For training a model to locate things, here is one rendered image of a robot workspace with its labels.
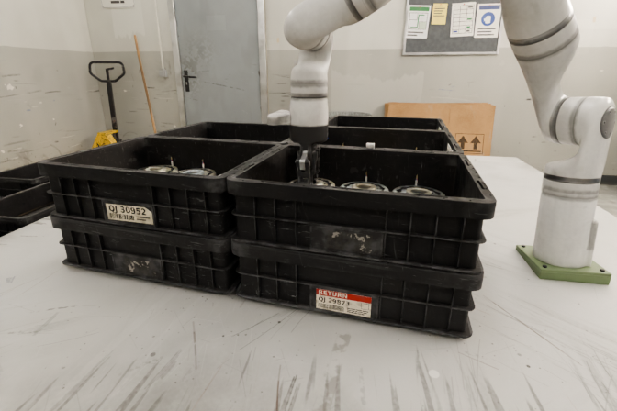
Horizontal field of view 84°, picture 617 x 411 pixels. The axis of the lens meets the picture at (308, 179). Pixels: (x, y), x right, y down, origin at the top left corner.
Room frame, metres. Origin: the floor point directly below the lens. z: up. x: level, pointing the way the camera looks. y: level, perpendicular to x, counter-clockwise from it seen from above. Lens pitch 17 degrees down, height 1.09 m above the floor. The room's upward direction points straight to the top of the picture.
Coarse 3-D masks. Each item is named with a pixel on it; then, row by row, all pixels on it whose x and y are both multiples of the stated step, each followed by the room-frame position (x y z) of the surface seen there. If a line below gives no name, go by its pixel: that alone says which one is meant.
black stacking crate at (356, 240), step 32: (288, 160) 0.79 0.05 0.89; (320, 160) 0.77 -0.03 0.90; (352, 160) 0.75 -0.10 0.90; (384, 160) 0.73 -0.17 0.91; (416, 160) 0.71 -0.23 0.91; (448, 160) 0.70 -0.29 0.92; (448, 192) 0.70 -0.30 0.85; (256, 224) 0.52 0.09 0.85; (288, 224) 0.50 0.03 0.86; (320, 224) 0.48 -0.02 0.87; (352, 224) 0.48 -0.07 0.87; (384, 224) 0.46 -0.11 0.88; (416, 224) 0.45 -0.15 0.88; (448, 224) 0.44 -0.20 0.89; (480, 224) 0.43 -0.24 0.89; (352, 256) 0.47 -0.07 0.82; (384, 256) 0.46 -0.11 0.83; (416, 256) 0.45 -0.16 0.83; (448, 256) 0.44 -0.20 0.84
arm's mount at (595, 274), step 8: (520, 248) 0.70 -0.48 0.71; (528, 248) 0.69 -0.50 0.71; (528, 256) 0.65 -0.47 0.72; (528, 264) 0.65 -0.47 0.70; (536, 264) 0.62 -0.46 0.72; (544, 264) 0.61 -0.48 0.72; (592, 264) 0.61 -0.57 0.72; (536, 272) 0.61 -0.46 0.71; (544, 272) 0.59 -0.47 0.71; (552, 272) 0.59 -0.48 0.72; (560, 272) 0.59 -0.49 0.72; (568, 272) 0.59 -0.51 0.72; (576, 272) 0.58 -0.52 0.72; (584, 272) 0.58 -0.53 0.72; (592, 272) 0.58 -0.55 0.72; (600, 272) 0.58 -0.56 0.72; (608, 272) 0.58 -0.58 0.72; (560, 280) 0.59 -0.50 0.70; (568, 280) 0.59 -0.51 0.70; (576, 280) 0.58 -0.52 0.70; (584, 280) 0.58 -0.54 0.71; (592, 280) 0.58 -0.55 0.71; (600, 280) 0.58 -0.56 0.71; (608, 280) 0.57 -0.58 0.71
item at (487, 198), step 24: (288, 144) 0.80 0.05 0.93; (240, 192) 0.51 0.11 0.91; (264, 192) 0.50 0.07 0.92; (288, 192) 0.49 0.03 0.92; (312, 192) 0.48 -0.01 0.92; (336, 192) 0.47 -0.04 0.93; (360, 192) 0.46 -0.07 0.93; (384, 192) 0.46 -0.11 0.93; (480, 192) 0.46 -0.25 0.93; (456, 216) 0.43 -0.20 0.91; (480, 216) 0.42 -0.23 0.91
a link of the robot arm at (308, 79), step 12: (324, 48) 0.69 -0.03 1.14; (300, 60) 0.70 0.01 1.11; (312, 60) 0.68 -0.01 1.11; (324, 60) 0.68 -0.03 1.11; (300, 72) 0.64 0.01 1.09; (312, 72) 0.64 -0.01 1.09; (324, 72) 0.66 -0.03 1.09; (300, 84) 0.64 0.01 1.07; (312, 84) 0.64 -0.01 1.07; (324, 84) 0.66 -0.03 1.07; (300, 96) 0.64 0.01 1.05; (312, 96) 0.64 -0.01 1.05; (324, 96) 0.66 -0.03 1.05
